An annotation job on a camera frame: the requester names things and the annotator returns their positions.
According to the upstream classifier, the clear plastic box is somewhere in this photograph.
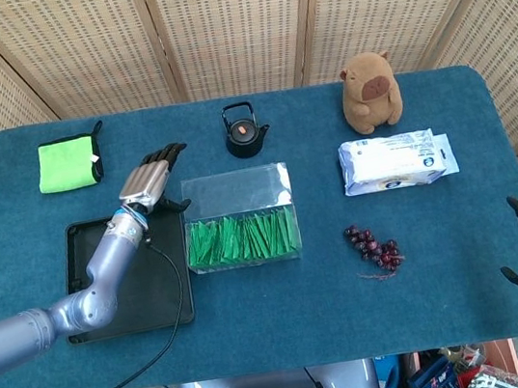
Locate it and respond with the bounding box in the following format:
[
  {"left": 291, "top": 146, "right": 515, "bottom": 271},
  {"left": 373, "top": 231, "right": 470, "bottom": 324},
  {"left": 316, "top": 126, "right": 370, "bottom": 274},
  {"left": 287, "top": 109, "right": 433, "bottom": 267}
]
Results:
[{"left": 174, "top": 159, "right": 305, "bottom": 277}]

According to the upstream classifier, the blue cardboard box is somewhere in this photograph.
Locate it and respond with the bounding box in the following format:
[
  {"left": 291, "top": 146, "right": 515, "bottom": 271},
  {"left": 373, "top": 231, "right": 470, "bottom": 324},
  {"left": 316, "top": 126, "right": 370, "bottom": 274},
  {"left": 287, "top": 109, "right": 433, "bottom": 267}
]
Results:
[{"left": 404, "top": 353, "right": 459, "bottom": 388}]

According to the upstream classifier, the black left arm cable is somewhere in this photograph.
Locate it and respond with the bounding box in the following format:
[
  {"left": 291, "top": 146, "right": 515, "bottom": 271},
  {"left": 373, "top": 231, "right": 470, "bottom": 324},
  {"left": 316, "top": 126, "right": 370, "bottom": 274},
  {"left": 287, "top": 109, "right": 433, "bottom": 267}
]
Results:
[{"left": 3, "top": 233, "right": 200, "bottom": 388}]

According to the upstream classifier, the black cast iron teapot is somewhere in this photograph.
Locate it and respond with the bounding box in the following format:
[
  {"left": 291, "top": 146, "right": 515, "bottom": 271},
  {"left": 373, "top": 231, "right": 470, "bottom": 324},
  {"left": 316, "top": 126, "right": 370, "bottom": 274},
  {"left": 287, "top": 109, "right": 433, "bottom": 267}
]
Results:
[{"left": 219, "top": 98, "right": 276, "bottom": 162}]

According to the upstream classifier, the patterned snack package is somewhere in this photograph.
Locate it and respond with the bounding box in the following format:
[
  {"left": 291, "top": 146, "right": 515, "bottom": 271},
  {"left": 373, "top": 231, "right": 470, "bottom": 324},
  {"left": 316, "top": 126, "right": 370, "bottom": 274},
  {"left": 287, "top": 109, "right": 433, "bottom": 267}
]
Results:
[{"left": 460, "top": 359, "right": 518, "bottom": 388}]

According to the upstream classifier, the black plastic tray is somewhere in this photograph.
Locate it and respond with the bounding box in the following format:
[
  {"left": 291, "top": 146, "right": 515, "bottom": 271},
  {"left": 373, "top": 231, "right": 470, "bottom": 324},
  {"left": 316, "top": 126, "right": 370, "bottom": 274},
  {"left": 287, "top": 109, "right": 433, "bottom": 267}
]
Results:
[{"left": 50, "top": 205, "right": 199, "bottom": 348}]

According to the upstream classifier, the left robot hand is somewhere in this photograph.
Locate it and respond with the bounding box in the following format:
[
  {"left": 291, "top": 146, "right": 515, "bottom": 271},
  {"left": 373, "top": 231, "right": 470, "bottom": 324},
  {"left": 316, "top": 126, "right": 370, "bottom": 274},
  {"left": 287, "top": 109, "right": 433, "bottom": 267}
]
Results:
[{"left": 111, "top": 140, "right": 198, "bottom": 221}]

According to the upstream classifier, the brown capybara plush toy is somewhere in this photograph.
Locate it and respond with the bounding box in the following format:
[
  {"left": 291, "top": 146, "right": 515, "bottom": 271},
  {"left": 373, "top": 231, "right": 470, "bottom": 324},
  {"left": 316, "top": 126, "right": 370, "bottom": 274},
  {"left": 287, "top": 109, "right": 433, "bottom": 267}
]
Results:
[{"left": 334, "top": 47, "right": 409, "bottom": 139}]

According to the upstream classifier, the green microfiber cloth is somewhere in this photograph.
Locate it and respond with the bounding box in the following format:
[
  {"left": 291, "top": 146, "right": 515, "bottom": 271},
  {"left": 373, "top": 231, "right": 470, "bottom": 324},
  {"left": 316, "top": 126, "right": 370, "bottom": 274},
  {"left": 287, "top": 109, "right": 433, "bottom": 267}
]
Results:
[{"left": 29, "top": 120, "right": 113, "bottom": 196}]

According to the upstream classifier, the white blue tissue pack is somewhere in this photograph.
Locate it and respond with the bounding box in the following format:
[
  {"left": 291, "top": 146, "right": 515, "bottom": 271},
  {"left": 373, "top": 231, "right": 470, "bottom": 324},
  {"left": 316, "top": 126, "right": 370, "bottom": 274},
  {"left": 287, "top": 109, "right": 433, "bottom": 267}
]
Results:
[{"left": 335, "top": 124, "right": 462, "bottom": 199}]

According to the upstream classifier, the orange red box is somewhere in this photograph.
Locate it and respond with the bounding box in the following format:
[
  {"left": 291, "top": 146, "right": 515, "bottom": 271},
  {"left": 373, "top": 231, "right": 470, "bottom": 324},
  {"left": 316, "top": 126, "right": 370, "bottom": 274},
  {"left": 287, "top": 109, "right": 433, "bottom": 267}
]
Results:
[{"left": 478, "top": 339, "right": 518, "bottom": 383}]

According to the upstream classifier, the purple grape bunch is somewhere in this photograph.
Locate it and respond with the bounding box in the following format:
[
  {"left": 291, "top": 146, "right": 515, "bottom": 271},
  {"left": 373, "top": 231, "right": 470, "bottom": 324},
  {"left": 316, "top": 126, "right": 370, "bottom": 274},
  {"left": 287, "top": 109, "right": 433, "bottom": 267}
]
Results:
[{"left": 342, "top": 217, "right": 407, "bottom": 287}]

